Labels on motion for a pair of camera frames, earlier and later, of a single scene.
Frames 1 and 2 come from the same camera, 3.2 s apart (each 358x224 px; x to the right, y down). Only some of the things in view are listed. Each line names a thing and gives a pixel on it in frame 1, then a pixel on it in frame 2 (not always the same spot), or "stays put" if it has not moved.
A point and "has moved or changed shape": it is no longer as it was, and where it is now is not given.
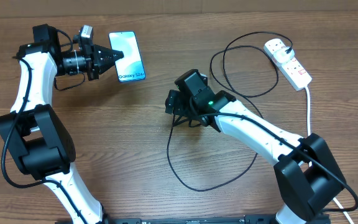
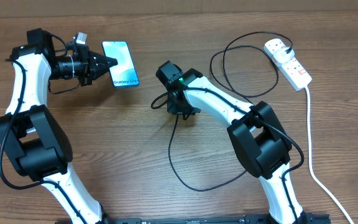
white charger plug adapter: [282, 56] stays put
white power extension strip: [291, 70] stays put
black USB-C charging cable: [197, 188] -> [235, 93]
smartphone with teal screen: [130, 68] has moved or changed shape
